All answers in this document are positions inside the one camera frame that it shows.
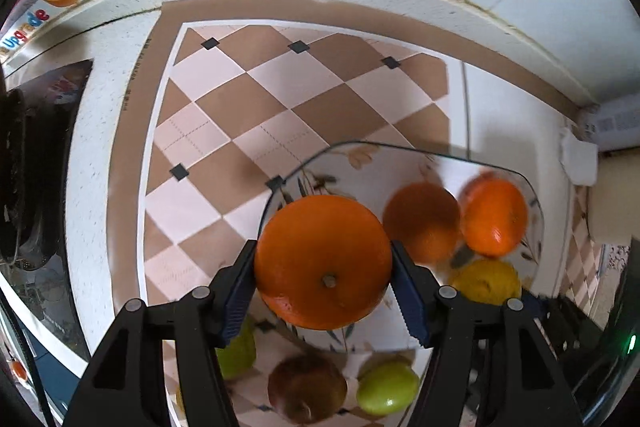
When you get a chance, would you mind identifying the crumpled white tissue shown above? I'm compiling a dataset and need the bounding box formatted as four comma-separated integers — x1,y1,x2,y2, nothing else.
559,127,599,186

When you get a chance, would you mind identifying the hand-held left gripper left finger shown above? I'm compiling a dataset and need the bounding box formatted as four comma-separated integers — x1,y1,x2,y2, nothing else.
64,239,258,427

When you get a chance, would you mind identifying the green apple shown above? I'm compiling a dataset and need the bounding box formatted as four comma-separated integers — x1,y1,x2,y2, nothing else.
215,314,257,381
356,354,421,417

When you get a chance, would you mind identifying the reddish brown apple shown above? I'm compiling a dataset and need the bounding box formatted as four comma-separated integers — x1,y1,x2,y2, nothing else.
267,353,348,424
382,182,462,265

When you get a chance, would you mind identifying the blue cabinet front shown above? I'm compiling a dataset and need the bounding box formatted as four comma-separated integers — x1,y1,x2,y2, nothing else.
10,332,86,423

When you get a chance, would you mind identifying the checkered kitchen mat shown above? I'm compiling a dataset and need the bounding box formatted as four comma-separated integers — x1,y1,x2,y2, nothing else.
116,0,623,427

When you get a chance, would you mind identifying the floral glass plate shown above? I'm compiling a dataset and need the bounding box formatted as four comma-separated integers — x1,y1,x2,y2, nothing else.
252,140,547,353

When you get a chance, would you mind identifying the large festive wall sticker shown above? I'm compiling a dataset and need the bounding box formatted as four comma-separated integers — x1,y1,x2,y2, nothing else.
0,0,51,58

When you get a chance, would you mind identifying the orange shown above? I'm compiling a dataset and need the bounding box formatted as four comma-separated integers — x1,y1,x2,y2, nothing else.
254,195,393,329
459,174,529,258

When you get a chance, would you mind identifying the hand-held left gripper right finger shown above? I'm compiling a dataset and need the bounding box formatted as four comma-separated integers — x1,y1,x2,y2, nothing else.
390,239,586,427

